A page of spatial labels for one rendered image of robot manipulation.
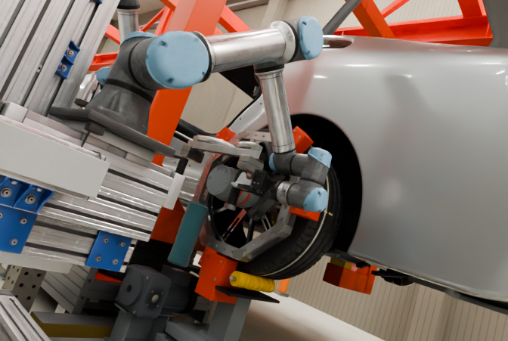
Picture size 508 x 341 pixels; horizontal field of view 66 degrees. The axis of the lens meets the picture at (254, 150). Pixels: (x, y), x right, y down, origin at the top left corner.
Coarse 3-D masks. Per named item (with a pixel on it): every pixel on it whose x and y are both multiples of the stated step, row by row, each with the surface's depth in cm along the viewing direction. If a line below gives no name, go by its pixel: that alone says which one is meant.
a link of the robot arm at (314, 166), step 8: (312, 152) 122; (320, 152) 121; (328, 152) 123; (296, 160) 125; (304, 160) 123; (312, 160) 121; (320, 160) 120; (328, 160) 121; (296, 168) 125; (304, 168) 122; (312, 168) 120; (320, 168) 120; (328, 168) 122; (304, 176) 121; (312, 176) 119; (320, 176) 120; (320, 184) 120
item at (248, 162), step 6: (240, 156) 144; (246, 156) 142; (240, 162) 142; (246, 162) 141; (252, 162) 142; (258, 162) 144; (240, 168) 143; (246, 168) 140; (252, 168) 142; (258, 168) 145; (252, 174) 147
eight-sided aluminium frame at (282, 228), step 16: (208, 160) 186; (224, 160) 187; (208, 192) 185; (288, 208) 149; (208, 224) 178; (288, 224) 152; (208, 240) 168; (256, 240) 153; (272, 240) 153; (240, 256) 154
